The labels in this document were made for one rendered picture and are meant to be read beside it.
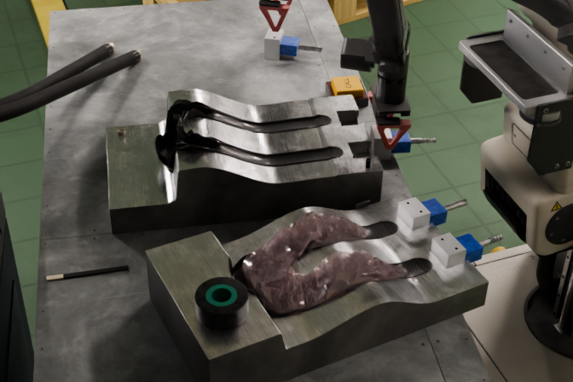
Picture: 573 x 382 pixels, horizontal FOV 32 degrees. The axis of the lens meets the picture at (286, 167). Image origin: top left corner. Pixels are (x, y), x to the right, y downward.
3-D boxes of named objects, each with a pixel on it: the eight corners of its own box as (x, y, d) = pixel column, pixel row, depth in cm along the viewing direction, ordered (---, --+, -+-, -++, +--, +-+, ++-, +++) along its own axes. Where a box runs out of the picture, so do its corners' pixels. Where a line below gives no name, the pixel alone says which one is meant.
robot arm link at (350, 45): (396, 66, 178) (405, 22, 180) (334, 57, 180) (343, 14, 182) (398, 89, 189) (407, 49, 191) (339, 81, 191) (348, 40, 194)
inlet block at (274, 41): (323, 54, 232) (324, 34, 229) (319, 65, 228) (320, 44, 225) (269, 48, 234) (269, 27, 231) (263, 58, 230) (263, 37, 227)
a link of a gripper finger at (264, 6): (258, 34, 223) (257, -3, 217) (265, 20, 228) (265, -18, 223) (288, 37, 222) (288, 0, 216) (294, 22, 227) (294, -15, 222)
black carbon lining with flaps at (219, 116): (328, 121, 198) (330, 81, 192) (345, 169, 185) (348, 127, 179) (153, 136, 193) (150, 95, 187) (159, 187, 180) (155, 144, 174)
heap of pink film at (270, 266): (359, 220, 175) (361, 185, 170) (413, 283, 162) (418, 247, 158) (224, 263, 165) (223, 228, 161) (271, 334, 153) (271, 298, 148)
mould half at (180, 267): (402, 216, 185) (407, 169, 179) (484, 305, 167) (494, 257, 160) (149, 299, 167) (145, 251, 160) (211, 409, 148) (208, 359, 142)
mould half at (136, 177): (350, 130, 207) (353, 75, 199) (379, 208, 187) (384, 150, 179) (108, 151, 200) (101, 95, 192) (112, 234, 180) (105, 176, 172)
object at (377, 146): (432, 143, 204) (435, 122, 201) (436, 158, 200) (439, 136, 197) (369, 146, 203) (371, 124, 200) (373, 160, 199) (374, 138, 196)
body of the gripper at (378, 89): (377, 119, 190) (379, 87, 185) (369, 90, 198) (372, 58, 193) (410, 118, 190) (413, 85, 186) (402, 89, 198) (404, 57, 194)
